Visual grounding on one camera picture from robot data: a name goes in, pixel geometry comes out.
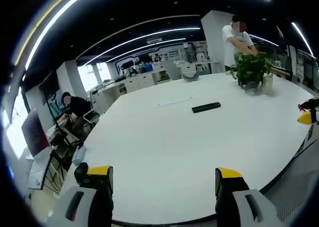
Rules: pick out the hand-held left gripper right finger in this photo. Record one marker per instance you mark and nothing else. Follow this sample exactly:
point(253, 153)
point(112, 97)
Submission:
point(231, 189)

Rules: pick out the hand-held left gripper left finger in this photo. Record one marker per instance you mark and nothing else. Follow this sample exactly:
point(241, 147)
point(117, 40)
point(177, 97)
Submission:
point(99, 187)

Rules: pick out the black remote control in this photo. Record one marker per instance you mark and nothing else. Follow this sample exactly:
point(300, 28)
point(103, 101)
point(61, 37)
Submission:
point(206, 107)

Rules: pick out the potted green plant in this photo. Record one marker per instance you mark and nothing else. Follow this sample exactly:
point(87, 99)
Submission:
point(251, 68)

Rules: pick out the white paper strip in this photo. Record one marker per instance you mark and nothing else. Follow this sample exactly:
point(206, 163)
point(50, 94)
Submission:
point(174, 101)

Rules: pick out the computer monitor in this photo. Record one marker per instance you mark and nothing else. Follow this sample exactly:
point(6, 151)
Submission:
point(35, 134)

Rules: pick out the white office chair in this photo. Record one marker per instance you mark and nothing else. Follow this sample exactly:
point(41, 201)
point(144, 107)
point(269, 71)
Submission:
point(91, 116)

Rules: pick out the white square pillar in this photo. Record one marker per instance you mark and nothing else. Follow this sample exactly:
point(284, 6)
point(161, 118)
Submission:
point(213, 40)

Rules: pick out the grey mesh office chair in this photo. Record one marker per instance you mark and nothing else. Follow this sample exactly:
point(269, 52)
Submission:
point(294, 187)

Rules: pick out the grey bowl-like object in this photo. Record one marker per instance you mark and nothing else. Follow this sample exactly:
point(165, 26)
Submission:
point(190, 76)

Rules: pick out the white cabinet row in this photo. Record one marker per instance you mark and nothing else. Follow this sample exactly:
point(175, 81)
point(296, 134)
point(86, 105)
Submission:
point(129, 84)

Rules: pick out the white keyboard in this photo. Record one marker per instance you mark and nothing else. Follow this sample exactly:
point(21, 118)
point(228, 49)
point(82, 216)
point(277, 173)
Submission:
point(37, 170)

